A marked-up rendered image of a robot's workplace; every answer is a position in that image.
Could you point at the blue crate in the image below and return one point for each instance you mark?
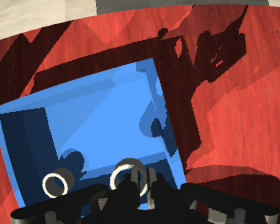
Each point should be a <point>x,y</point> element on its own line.
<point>87,126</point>

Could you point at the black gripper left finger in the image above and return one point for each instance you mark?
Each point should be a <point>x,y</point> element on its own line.
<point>66,209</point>

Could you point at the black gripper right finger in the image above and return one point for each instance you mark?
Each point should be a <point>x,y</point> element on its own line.
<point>224,208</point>

